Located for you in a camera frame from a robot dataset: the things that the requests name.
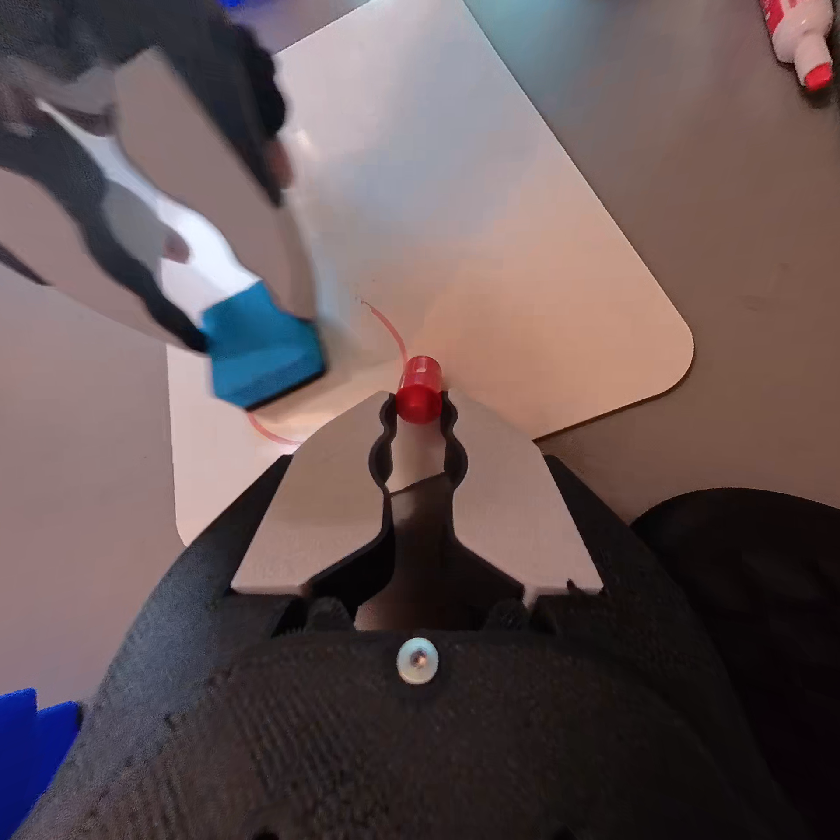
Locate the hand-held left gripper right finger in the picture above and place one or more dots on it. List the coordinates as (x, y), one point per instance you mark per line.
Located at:
(525, 519)

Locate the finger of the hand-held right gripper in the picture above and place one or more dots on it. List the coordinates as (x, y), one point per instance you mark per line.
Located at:
(66, 250)
(210, 158)

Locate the red whiteboard marker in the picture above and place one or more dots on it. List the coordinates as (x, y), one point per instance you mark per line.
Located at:
(798, 40)

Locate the blue whiteboard eraser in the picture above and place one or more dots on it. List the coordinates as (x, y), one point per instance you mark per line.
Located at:
(269, 348)

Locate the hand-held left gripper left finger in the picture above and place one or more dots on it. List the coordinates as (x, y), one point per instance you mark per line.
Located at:
(315, 519)

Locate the blue open-front storage bin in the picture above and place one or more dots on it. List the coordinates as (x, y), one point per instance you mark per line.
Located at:
(33, 761)

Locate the red marker cap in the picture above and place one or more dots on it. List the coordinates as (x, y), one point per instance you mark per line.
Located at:
(420, 391)

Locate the white whiteboard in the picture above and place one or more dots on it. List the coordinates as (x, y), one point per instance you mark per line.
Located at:
(499, 223)

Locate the black mesh chair armrest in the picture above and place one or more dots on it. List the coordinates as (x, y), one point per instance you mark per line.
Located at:
(761, 630)

